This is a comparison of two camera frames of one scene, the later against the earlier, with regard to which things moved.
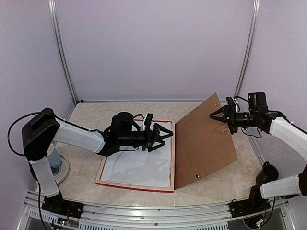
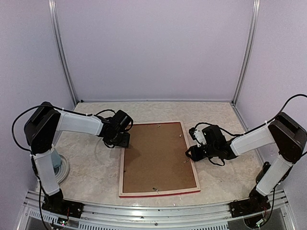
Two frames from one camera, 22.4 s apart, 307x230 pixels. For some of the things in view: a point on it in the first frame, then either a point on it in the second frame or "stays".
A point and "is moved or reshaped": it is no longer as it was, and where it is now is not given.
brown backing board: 203,144 to 156,159
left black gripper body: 143,139 to 118,141
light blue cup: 54,159 stays
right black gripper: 232,121 to 195,156
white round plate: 64,168 stays
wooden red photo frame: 145,188 is moved or reshaped
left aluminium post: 56,29 stays
